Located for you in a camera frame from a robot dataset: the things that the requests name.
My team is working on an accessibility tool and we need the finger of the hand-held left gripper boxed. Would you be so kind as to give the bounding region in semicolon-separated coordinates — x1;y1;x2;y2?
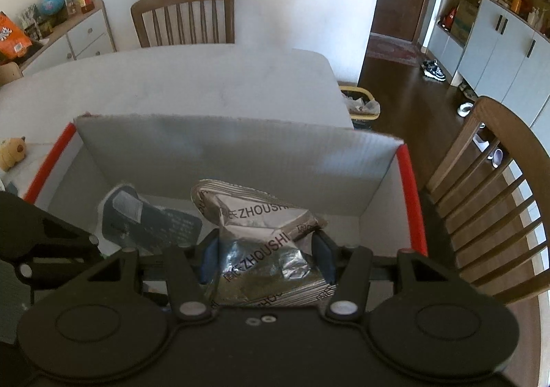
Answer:
18;212;102;277

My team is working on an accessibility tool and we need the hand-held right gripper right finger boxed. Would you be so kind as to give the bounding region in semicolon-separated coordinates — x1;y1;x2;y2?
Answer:
311;230;436;321

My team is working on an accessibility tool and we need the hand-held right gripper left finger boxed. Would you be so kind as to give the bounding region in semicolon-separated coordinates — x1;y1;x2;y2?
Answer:
88;230;221;320

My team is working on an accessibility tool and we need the white sausage snack packet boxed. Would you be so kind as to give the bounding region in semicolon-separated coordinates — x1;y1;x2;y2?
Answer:
100;183;204;255

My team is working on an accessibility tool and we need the silver foil snack packet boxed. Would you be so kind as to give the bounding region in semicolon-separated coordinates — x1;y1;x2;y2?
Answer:
210;227;338;309
190;178;330;242

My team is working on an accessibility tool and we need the orange cardboard box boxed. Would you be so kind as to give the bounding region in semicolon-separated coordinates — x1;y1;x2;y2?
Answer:
23;112;429;311

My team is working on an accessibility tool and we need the marble desktop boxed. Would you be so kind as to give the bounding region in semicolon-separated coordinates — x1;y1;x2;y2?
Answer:
0;45;354;199

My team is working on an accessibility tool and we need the yellow plush toy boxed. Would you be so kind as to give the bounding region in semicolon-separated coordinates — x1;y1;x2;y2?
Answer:
0;135;29;173

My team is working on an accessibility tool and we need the wicker trash basket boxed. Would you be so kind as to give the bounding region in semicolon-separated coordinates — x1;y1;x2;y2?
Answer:
339;85;382;130

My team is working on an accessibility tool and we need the orange snack bag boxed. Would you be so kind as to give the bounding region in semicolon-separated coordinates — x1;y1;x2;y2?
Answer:
0;11;33;65

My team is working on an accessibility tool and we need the white sideboard with wooden top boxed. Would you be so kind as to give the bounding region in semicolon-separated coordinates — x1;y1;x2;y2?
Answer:
19;0;117;76

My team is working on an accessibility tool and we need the pair of black sneakers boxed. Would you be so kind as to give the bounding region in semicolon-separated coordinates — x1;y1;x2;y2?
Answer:
420;59;448;82

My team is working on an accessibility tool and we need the patterned door rug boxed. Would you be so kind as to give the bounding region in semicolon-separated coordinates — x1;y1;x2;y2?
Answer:
365;33;424;68

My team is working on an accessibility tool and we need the blue globe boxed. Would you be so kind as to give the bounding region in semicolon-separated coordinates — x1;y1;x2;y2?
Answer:
36;0;65;17

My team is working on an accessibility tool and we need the pale blue cabinet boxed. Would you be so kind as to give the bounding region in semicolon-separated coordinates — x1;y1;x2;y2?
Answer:
427;0;550;126

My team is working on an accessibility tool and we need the red toy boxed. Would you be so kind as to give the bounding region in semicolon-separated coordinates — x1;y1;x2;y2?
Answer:
440;6;459;33

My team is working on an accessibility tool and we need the brown cardboard carton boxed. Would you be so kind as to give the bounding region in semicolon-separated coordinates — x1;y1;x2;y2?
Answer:
449;0;480;48

